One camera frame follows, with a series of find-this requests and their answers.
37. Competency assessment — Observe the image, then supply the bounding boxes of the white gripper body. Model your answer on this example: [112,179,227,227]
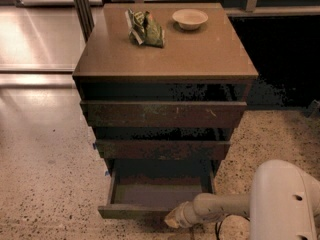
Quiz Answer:
[173,202,197,228]

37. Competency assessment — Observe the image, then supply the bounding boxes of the drawer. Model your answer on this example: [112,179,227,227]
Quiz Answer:
[98,169,214,219]
[96,140,230,160]
[80,101,247,128]

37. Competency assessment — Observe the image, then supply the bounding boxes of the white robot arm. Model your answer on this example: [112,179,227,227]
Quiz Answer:
[165,160,320,240]

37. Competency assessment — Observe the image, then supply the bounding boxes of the brown drawer cabinet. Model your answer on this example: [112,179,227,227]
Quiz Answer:
[73,4,258,172]

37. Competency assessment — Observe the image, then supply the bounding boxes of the crumpled green chip bag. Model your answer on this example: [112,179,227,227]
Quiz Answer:
[125,9,165,48]

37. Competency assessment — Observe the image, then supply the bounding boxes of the white ceramic bowl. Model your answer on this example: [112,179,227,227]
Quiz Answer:
[172,9,208,31]

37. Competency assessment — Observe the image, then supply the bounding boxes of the black floor cable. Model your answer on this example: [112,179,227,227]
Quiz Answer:
[214,213,251,240]

